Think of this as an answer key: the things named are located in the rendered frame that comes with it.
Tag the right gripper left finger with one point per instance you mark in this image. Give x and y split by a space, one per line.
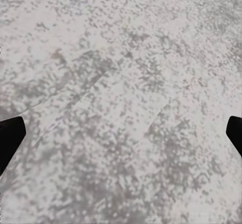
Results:
12 132

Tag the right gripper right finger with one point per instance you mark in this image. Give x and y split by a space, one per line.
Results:
234 132

